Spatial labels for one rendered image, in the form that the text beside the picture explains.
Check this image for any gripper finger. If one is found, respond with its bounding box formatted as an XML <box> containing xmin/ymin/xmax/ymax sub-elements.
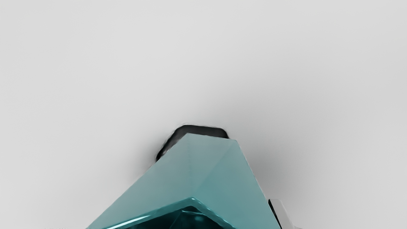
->
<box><xmin>268</xmin><ymin>199</ymin><xmax>302</xmax><ymax>229</ymax></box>

